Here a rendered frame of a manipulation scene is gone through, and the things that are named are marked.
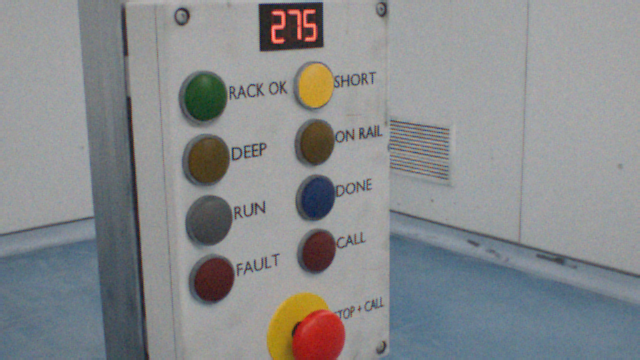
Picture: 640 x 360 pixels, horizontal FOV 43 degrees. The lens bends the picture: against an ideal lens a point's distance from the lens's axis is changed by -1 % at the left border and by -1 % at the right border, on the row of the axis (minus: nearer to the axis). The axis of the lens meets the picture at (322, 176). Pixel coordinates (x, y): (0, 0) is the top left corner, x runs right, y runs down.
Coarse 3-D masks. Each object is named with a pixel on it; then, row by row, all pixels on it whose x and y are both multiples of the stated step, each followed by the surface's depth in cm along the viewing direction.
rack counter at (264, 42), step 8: (264, 8) 47; (272, 8) 48; (280, 8) 48; (288, 8) 49; (296, 8) 49; (304, 8) 49; (312, 8) 50; (320, 8) 50; (264, 16) 48; (320, 16) 50; (264, 24) 48; (320, 24) 50; (264, 32) 48; (320, 32) 50; (264, 40) 48; (320, 40) 50; (264, 48) 48; (272, 48) 48; (280, 48) 49; (288, 48) 49; (296, 48) 49
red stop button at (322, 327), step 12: (312, 312) 51; (324, 312) 51; (300, 324) 51; (312, 324) 51; (324, 324) 51; (336, 324) 52; (300, 336) 50; (312, 336) 50; (324, 336) 51; (336, 336) 52; (300, 348) 50; (312, 348) 50; (324, 348) 51; (336, 348) 52
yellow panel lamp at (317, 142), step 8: (312, 128) 51; (320, 128) 51; (328, 128) 51; (304, 136) 50; (312, 136) 51; (320, 136) 51; (328, 136) 51; (304, 144) 50; (312, 144) 51; (320, 144) 51; (328, 144) 51; (304, 152) 51; (312, 152) 51; (320, 152) 51; (328, 152) 52; (312, 160) 51; (320, 160) 51
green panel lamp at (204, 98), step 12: (192, 84) 45; (204, 84) 45; (216, 84) 45; (192, 96) 45; (204, 96) 45; (216, 96) 46; (192, 108) 45; (204, 108) 45; (216, 108) 46; (204, 120) 46
